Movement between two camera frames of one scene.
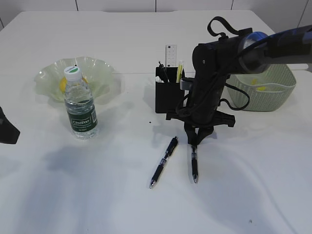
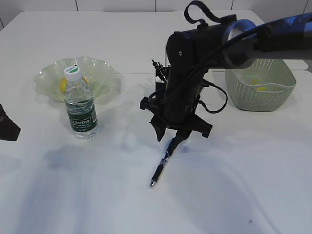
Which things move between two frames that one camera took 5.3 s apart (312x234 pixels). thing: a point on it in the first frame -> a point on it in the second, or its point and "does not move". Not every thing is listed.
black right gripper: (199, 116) -> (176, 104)
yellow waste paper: (254, 82) does not move
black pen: (169, 151) does not move
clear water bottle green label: (82, 116) does not move
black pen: (194, 163) -> (165, 77)
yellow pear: (63, 83) does not move
